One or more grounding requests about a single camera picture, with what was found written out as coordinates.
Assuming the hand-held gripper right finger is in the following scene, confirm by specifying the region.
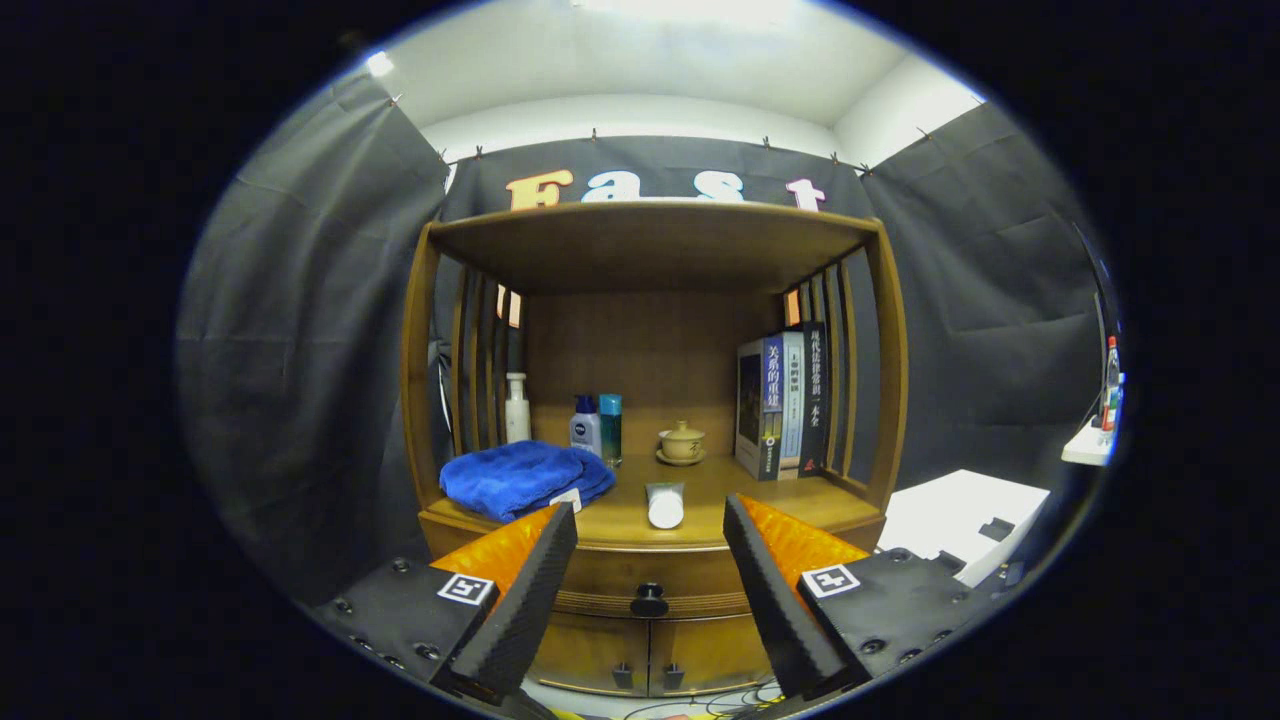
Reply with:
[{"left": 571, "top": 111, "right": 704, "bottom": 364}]
[{"left": 722, "top": 493, "right": 991, "bottom": 701}]

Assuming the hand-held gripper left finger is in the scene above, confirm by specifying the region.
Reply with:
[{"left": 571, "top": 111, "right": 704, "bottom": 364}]
[{"left": 315, "top": 503, "right": 581, "bottom": 707}]

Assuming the wooden drawer with black knob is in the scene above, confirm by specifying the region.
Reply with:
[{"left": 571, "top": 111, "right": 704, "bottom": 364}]
[{"left": 545, "top": 545, "right": 776, "bottom": 621}]

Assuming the white cosmetic tube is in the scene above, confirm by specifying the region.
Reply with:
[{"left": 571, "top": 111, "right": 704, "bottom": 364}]
[{"left": 645, "top": 482, "right": 687, "bottom": 530}]

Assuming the wooden cabinet door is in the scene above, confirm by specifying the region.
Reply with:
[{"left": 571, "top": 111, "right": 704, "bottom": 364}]
[
  {"left": 530, "top": 612, "right": 651, "bottom": 698},
  {"left": 648, "top": 615, "right": 776, "bottom": 698}
]

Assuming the wooden countertop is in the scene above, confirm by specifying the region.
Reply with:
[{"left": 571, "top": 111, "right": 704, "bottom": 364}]
[{"left": 418, "top": 455, "right": 889, "bottom": 553}]

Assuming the brown wooden cabinet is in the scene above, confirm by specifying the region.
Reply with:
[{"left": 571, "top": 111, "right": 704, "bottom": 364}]
[{"left": 400, "top": 198, "right": 909, "bottom": 699}]

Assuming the blue towel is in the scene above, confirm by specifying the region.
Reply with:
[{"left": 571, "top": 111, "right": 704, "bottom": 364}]
[{"left": 439, "top": 440, "right": 617, "bottom": 524}]

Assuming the white bottle with blue cap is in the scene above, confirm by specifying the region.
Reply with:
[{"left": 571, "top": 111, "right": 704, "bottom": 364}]
[{"left": 570, "top": 395, "right": 603, "bottom": 459}]

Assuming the white side table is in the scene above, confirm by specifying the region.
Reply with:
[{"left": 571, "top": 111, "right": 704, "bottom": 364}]
[{"left": 878, "top": 470, "right": 1051, "bottom": 589}]

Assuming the white pump bottle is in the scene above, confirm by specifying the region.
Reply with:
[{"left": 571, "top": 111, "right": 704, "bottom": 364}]
[{"left": 504, "top": 372, "right": 532, "bottom": 445}]

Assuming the beige lidded tea cup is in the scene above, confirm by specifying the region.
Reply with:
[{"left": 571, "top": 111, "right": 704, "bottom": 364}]
[{"left": 656, "top": 420, "right": 707, "bottom": 466}]

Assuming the teal transparent bottle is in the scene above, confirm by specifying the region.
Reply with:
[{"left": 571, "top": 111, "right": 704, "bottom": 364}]
[{"left": 599, "top": 393, "right": 624, "bottom": 468}]

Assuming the book with pale spine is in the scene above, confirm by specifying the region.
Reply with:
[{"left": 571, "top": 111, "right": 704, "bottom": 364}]
[{"left": 780, "top": 331, "right": 807, "bottom": 473}]

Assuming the book with blue spine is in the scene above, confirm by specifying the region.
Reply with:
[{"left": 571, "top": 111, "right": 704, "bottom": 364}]
[{"left": 735, "top": 337, "right": 786, "bottom": 482}]

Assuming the book with black spine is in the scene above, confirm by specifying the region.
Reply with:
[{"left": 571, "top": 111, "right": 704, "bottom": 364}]
[{"left": 800, "top": 322, "right": 831, "bottom": 477}]

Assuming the large ceiling light panel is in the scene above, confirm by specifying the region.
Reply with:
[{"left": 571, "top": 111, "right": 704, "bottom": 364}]
[{"left": 570, "top": 0, "right": 801, "bottom": 23}]

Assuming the white wall shelf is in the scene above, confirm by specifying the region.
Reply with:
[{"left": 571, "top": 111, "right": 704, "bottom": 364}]
[{"left": 1062, "top": 415, "right": 1119, "bottom": 467}]

